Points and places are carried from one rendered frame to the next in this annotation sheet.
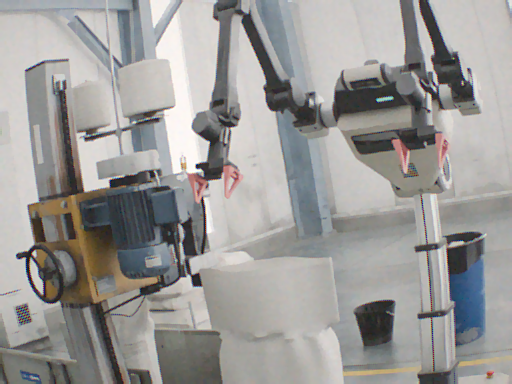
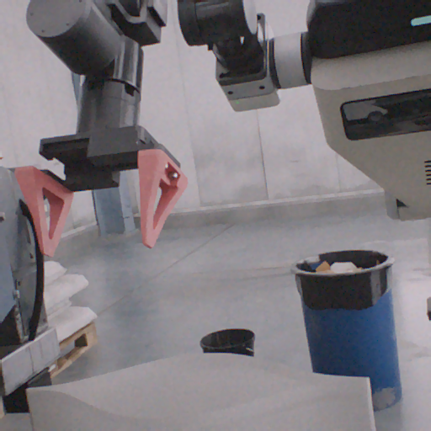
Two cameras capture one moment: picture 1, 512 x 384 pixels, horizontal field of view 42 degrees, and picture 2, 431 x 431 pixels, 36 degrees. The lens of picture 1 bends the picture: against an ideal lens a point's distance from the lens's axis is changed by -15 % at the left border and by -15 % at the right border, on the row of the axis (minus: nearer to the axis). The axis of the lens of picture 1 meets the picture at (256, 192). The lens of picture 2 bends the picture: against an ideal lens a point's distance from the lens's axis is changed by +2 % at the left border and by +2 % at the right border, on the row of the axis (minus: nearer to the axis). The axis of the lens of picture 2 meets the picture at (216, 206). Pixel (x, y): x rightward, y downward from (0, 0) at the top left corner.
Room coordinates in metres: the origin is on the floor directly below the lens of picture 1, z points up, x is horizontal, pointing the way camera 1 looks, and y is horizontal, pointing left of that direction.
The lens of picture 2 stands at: (1.43, 0.15, 1.35)
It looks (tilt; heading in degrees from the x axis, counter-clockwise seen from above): 7 degrees down; 346
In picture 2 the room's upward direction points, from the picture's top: 8 degrees counter-clockwise
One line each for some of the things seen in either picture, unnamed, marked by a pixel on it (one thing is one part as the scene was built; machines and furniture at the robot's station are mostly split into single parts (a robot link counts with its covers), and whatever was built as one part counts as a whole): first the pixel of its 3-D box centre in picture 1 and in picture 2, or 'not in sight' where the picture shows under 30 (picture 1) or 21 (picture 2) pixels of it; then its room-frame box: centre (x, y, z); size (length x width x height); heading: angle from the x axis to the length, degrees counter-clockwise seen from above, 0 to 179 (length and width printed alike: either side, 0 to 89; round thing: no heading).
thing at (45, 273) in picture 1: (43, 274); not in sight; (1.95, 0.65, 1.13); 0.18 x 0.11 x 0.18; 57
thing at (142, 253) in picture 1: (138, 231); not in sight; (2.03, 0.33, 1.21); 0.15 x 0.15 x 0.25
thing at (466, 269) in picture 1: (456, 289); (349, 327); (4.21, -1.12, 0.32); 0.51 x 0.48 x 0.65; 147
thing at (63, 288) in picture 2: not in sight; (38, 295); (5.79, 0.31, 0.44); 0.68 x 0.44 x 0.15; 147
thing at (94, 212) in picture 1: (105, 212); not in sight; (2.04, 0.42, 1.27); 0.12 x 0.09 x 0.09; 147
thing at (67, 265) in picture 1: (59, 269); not in sight; (2.01, 0.60, 1.14); 0.11 x 0.06 x 0.11; 57
